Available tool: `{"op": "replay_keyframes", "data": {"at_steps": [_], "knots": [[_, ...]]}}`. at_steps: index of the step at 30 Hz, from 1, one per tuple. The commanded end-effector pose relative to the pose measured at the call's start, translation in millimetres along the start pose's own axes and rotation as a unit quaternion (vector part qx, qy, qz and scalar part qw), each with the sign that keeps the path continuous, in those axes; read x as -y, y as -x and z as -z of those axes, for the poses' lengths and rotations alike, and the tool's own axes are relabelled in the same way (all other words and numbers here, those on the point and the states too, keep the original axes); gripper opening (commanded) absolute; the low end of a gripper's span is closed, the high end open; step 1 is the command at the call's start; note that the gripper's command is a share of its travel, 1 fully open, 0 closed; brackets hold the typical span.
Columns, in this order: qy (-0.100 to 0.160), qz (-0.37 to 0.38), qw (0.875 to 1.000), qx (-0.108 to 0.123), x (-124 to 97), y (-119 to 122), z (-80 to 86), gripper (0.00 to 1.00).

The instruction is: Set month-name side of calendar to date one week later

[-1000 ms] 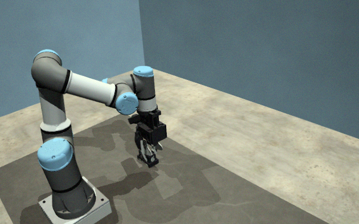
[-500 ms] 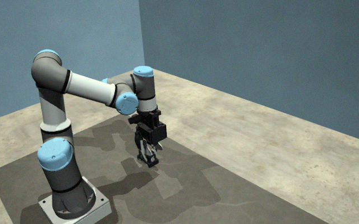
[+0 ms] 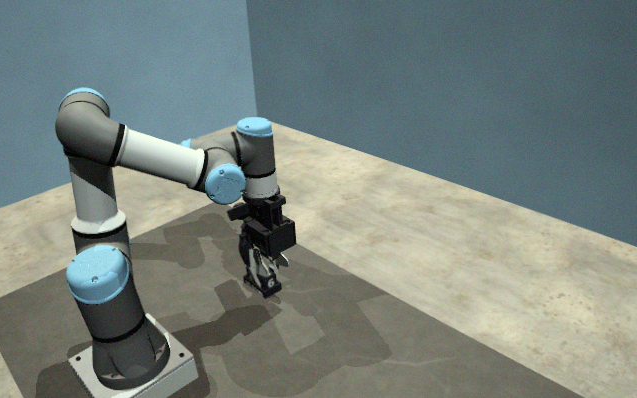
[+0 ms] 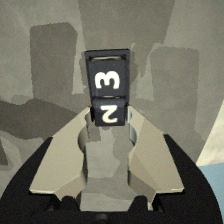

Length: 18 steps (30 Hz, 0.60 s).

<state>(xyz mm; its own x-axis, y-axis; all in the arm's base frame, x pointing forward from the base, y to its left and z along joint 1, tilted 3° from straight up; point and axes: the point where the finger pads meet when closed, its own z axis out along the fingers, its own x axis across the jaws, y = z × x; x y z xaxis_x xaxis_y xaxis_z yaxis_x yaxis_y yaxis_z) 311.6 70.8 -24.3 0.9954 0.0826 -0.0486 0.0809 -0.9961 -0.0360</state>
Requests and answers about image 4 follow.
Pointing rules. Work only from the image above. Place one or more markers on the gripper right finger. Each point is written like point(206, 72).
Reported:
point(160, 170)

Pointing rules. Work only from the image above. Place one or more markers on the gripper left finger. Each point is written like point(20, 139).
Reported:
point(56, 169)

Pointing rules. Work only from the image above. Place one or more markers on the black cube with white number 3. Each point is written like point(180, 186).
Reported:
point(107, 76)

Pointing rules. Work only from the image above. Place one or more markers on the dark grey cube with white digits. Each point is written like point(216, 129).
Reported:
point(109, 111)

